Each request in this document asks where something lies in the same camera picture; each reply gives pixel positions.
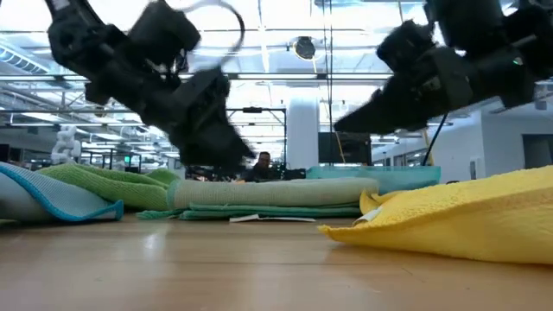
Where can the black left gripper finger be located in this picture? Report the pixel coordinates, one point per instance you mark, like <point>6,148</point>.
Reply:
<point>211,147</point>

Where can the dark door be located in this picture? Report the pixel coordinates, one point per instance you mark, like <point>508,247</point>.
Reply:
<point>538,151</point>

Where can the bright green microfiber towel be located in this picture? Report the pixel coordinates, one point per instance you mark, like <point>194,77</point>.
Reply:
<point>112,185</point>

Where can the yellow microfiber towel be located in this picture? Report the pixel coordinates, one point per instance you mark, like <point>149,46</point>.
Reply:
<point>453,216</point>

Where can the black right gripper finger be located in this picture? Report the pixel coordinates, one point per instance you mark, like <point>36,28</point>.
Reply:
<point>389,112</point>

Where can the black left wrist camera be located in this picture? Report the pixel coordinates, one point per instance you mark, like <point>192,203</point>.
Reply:
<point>164,34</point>

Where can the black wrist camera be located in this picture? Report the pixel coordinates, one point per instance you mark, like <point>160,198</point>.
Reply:
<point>164,34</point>
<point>404,45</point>

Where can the long strip light fixture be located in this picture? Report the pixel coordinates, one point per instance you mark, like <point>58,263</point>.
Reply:
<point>276,77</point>

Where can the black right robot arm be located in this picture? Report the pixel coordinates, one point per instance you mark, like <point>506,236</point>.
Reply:
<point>497,26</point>

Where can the black background robot arms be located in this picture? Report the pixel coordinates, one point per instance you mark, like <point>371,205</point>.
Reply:
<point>294,174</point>

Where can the black background rig frame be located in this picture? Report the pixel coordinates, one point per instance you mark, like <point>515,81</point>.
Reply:
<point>259,110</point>

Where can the white robot figure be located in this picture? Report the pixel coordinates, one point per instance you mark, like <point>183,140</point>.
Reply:
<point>65,147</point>

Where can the light blue teal-edged towel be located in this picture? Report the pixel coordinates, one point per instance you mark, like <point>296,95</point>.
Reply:
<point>52,198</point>

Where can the black monitor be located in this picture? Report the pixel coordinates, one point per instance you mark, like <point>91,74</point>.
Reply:
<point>356,149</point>

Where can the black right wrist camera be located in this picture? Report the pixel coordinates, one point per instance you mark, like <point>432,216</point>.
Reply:
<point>404,45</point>

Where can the white pillar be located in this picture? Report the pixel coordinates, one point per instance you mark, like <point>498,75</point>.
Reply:
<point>303,129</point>

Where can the teal plastic bin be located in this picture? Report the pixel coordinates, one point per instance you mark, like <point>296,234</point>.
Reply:
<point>406,179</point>

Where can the pale green teal-edged towel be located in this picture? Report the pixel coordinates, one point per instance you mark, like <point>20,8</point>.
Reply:
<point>276,192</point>

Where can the person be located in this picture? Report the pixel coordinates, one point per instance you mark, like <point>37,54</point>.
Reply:
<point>261,166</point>

